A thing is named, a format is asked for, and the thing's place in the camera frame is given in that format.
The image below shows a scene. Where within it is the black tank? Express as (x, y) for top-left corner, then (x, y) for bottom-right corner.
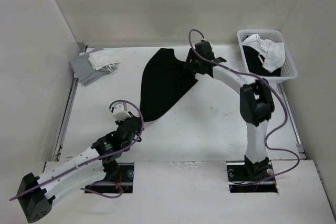
(243, 46), (281, 77)
(140, 48), (197, 122)

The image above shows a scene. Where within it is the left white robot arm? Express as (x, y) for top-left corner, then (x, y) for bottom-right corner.
(15, 115), (144, 223)

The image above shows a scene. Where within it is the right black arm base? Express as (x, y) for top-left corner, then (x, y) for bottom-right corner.
(226, 156), (278, 193)

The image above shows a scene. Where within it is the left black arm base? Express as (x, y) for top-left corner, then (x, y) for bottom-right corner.
(85, 163), (135, 195)

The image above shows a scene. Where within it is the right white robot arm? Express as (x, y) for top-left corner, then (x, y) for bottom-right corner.
(185, 40), (275, 180)

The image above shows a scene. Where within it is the folded white tank top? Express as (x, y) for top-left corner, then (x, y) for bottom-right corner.
(88, 49), (121, 73)

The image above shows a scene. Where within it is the folded grey tank top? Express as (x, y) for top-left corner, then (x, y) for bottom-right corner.
(69, 48), (112, 87)

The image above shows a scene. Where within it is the white tank top in basket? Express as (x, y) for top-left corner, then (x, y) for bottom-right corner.
(242, 34), (286, 72)

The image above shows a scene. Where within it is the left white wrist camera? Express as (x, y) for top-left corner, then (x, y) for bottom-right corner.
(109, 102), (131, 122)

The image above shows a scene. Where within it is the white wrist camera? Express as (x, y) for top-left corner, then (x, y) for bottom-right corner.
(201, 39), (214, 48)
(109, 102), (131, 122)

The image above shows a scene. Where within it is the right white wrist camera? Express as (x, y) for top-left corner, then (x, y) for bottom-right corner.
(201, 39), (214, 48)

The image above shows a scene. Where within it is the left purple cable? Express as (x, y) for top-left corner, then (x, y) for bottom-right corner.
(9, 100), (145, 200)

